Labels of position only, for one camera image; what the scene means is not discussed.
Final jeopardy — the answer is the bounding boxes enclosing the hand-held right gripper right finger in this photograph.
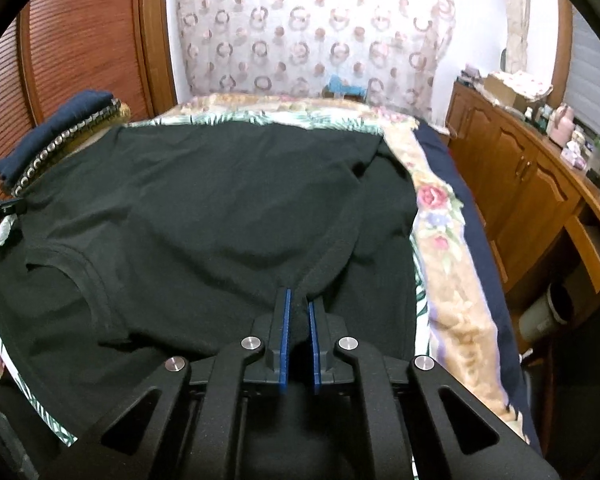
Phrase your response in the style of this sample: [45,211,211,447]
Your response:
[307,298,562,480]

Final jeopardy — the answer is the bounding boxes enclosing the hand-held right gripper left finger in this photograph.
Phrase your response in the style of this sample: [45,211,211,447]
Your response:
[40,287,294,480]

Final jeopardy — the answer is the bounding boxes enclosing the black printed t-shirt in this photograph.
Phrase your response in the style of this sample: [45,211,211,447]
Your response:
[0,122,422,413]

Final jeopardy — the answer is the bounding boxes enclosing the folded navy clothes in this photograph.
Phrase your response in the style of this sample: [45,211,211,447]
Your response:
[0,90,117,194]

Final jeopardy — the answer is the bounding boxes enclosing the black white patterned garment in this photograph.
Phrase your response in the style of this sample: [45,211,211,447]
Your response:
[10,100,132,197]

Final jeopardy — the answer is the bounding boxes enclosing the floral blanket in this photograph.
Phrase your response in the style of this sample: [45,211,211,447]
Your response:
[0,92,532,457]

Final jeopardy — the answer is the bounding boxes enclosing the louvered wooden wardrobe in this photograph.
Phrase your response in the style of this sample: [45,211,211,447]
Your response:
[0,0,177,252]

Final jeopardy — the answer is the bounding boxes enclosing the navy bed sheet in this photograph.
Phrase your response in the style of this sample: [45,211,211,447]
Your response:
[414,119,544,457]

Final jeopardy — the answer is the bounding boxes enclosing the grey waste bin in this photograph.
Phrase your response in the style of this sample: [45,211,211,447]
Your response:
[519,284,574,344]

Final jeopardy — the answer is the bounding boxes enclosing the small brown box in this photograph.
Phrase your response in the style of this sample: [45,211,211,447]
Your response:
[322,85,367,102]

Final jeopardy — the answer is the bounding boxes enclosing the blue plastic bag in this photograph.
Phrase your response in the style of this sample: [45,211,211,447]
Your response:
[327,74,369,99]

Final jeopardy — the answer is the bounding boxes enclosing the long wooden cabinet desk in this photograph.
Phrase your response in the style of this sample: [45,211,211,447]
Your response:
[444,80,600,322]

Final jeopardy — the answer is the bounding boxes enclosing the circle patterned sheer curtain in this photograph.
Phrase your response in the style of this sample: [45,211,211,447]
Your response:
[167,0,457,122]

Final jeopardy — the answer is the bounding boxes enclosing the cluster of small bottles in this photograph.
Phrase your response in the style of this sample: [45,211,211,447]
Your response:
[527,102,554,132]

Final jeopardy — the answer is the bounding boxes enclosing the pink tissue box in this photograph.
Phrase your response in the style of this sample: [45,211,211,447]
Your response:
[564,140,589,169]

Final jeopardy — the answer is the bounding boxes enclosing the pink bottle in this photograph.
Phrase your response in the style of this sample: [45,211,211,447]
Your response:
[549,103,576,144]

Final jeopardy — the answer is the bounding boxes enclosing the cardboard box with cloth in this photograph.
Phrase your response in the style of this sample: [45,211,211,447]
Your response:
[489,68,554,102]

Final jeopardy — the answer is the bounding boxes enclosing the tied beige curtain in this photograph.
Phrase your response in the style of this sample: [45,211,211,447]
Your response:
[499,0,532,74]

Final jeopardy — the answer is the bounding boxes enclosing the grey window blind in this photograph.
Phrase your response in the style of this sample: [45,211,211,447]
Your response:
[564,7,600,132]

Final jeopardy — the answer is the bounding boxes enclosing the wooden window frame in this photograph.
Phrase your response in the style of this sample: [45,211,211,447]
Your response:
[549,0,577,107]

